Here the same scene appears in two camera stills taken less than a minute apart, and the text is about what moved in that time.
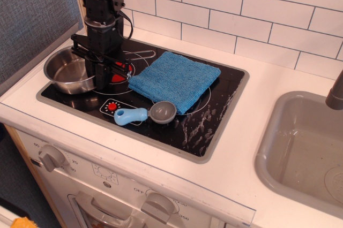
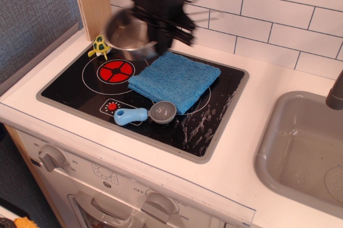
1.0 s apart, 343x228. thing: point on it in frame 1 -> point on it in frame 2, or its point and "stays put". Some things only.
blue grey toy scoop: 161,113 stays put
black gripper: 104,43 -> 164,12
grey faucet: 334,99 stays put
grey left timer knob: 51,157 stays put
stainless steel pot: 65,69 -> 125,29
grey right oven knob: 158,207 stays put
